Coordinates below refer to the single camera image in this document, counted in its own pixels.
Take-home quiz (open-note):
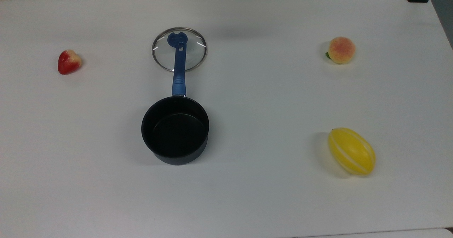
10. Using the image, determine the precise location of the orange toy peach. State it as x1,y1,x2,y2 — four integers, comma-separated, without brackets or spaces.
326,36,356,65

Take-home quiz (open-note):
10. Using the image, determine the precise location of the glass lid with blue knob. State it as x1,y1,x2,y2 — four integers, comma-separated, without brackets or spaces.
151,27,208,72

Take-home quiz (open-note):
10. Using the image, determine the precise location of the red toy strawberry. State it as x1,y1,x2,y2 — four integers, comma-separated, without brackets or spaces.
58,50,82,75

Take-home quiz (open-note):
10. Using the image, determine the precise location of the yellow striped toy melon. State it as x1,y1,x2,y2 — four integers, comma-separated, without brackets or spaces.
328,127,376,176

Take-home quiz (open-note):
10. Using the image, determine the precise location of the black pot with blue handle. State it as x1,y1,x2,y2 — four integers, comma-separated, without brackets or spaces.
141,42,210,166

